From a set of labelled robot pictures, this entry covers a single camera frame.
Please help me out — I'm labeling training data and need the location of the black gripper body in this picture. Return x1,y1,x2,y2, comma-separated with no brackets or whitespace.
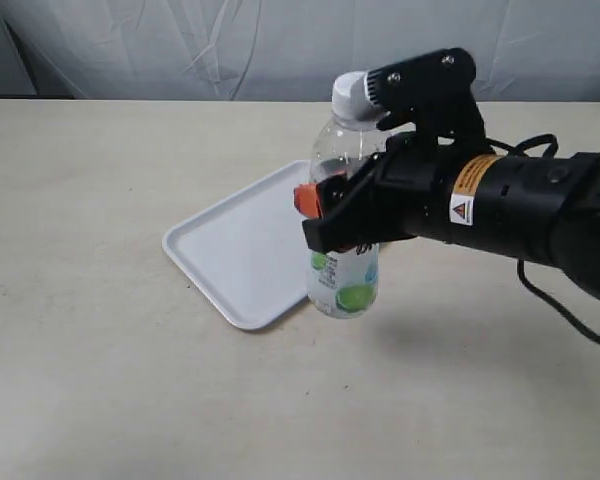
339,130,481,249

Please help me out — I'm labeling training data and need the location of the clear lime label bottle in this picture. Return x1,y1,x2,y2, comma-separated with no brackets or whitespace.
305,71,390,319

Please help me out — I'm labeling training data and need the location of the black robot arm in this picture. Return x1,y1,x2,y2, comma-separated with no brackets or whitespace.
294,133,600,300

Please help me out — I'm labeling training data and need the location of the white plastic tray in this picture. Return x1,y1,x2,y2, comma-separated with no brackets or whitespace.
162,160,310,331

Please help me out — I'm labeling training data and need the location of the white backdrop cloth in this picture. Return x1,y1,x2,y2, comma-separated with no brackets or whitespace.
0,1,600,101

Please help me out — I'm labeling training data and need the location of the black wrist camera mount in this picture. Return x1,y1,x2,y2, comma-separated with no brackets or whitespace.
363,47,486,143

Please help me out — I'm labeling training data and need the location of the black cable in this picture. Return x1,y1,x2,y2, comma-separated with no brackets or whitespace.
489,132,600,350

